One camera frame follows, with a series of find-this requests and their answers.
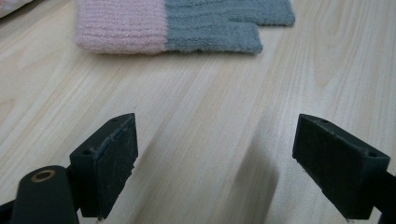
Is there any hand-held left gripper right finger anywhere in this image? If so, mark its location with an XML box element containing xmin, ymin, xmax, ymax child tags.
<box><xmin>291</xmin><ymin>113</ymin><xmax>391</xmax><ymax>220</ymax></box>

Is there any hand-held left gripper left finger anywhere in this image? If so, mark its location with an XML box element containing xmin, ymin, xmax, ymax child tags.
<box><xmin>68</xmin><ymin>112</ymin><xmax>139</xmax><ymax>219</ymax></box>

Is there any pink and grey knit glove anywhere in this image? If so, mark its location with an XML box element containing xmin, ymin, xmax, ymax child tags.
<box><xmin>75</xmin><ymin>0</ymin><xmax>296</xmax><ymax>56</ymax></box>

